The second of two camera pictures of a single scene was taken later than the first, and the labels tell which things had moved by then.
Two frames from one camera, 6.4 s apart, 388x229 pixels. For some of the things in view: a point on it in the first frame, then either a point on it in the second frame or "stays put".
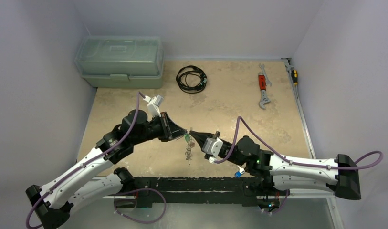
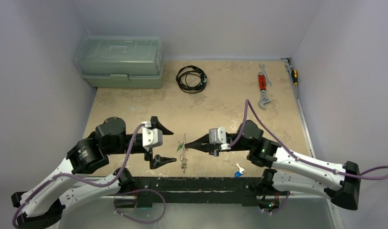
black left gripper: (170, 129) to (157, 160)
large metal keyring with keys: (188, 153) to (183, 157)
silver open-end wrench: (267, 82) stays put
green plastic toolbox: (120, 61) stays put
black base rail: (148, 190) stays put
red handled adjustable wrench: (262, 87) stays put
